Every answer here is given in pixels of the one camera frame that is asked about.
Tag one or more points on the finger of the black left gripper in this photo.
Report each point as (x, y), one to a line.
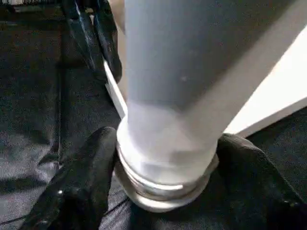
(108, 38)
(84, 38)

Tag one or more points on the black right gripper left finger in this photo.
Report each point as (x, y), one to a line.
(76, 191)

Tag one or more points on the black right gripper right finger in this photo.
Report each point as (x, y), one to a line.
(264, 187)

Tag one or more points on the white plastic table leg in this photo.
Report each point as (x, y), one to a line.
(192, 81)

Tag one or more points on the white plastic table top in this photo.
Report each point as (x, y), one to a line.
(288, 91)

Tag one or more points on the black table mat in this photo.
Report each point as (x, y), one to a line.
(43, 110)

